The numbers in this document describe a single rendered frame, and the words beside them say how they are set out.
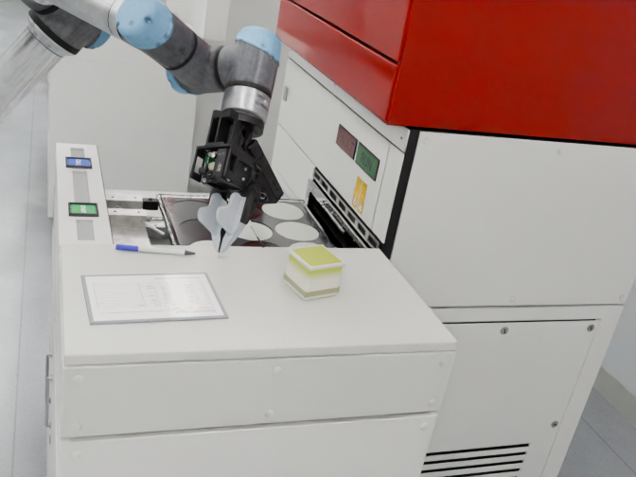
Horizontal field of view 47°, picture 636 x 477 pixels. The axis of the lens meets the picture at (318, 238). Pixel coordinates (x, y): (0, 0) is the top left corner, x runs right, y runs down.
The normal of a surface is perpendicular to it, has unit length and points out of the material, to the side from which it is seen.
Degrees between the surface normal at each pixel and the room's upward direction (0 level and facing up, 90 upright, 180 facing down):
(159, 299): 0
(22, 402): 0
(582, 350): 90
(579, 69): 90
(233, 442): 90
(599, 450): 0
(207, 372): 90
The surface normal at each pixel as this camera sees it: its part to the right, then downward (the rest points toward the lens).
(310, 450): 0.31, 0.44
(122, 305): 0.17, -0.90
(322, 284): 0.54, 0.43
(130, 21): -0.44, -0.28
